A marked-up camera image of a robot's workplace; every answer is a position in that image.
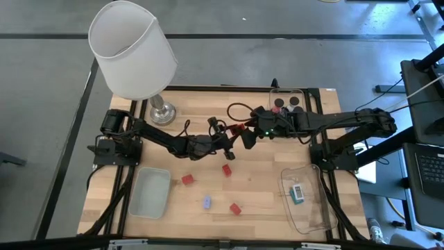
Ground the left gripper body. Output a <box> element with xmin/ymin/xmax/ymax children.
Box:
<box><xmin>192</xmin><ymin>133</ymin><xmax>232</xmax><ymax>159</ymax></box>

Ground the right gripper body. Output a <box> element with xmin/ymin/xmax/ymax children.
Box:
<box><xmin>253</xmin><ymin>108</ymin><xmax>293</xmax><ymax>139</ymax></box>

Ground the red digital timer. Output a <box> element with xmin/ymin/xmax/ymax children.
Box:
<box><xmin>230</xmin><ymin>123</ymin><xmax>246</xmax><ymax>137</ymax></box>

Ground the white digital timer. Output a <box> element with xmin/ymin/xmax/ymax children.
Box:
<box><xmin>292</xmin><ymin>183</ymin><xmax>305</xmax><ymax>203</ymax></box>

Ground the small clear plastic bin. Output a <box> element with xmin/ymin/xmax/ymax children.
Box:
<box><xmin>268</xmin><ymin>87</ymin><xmax>307</xmax><ymax>116</ymax></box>

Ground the grey plastic bin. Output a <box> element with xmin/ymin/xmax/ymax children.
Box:
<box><xmin>128</xmin><ymin>166</ymin><xmax>172</xmax><ymax>220</ymax></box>

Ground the large clear plastic bin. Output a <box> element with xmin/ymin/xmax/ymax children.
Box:
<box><xmin>280</xmin><ymin>163</ymin><xmax>339</xmax><ymax>235</ymax></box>

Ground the white paper sheet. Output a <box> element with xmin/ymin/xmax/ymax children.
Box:
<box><xmin>353</xmin><ymin>142</ymin><xmax>377</xmax><ymax>185</ymax></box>

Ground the silver round metal base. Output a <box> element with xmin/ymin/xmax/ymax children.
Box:
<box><xmin>87</xmin><ymin>0</ymin><xmax>179</xmax><ymax>127</ymax></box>

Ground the person's foot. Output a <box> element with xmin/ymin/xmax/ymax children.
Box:
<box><xmin>366</xmin><ymin>217</ymin><xmax>386</xmax><ymax>244</ymax></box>

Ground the black laptop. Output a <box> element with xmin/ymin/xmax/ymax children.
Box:
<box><xmin>402</xmin><ymin>141</ymin><xmax>444</xmax><ymax>230</ymax></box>

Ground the black table frame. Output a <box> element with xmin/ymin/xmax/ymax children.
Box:
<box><xmin>78</xmin><ymin>85</ymin><xmax>369</xmax><ymax>244</ymax></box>

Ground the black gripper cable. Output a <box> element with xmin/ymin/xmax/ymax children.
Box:
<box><xmin>226</xmin><ymin>102</ymin><xmax>257</xmax><ymax>123</ymax></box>

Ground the black camera mounting bar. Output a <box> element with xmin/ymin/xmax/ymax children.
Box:
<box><xmin>106</xmin><ymin>237</ymin><xmax>343</xmax><ymax>250</ymax></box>

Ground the black cable bundle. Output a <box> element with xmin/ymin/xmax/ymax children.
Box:
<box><xmin>83</xmin><ymin>165</ymin><xmax>140</xmax><ymax>238</ymax></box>
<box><xmin>318</xmin><ymin>169</ymin><xmax>369</xmax><ymax>242</ymax></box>

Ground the white cable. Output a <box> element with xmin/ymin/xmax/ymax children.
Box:
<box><xmin>382</xmin><ymin>74</ymin><xmax>444</xmax><ymax>113</ymax></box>

